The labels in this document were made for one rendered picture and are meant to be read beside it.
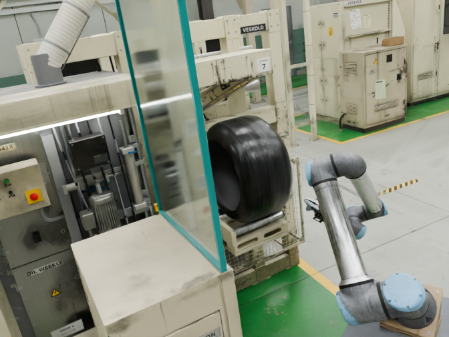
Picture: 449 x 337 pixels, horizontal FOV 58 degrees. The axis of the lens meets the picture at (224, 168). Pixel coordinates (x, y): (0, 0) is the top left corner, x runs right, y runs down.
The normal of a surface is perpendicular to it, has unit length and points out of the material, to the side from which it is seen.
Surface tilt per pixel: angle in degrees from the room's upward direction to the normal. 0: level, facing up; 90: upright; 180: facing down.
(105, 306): 0
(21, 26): 90
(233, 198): 33
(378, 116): 90
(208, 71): 90
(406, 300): 38
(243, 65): 90
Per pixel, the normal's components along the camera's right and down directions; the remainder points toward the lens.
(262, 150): 0.32, -0.32
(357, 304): -0.45, -0.19
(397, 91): 0.42, 0.26
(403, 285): -0.41, -0.51
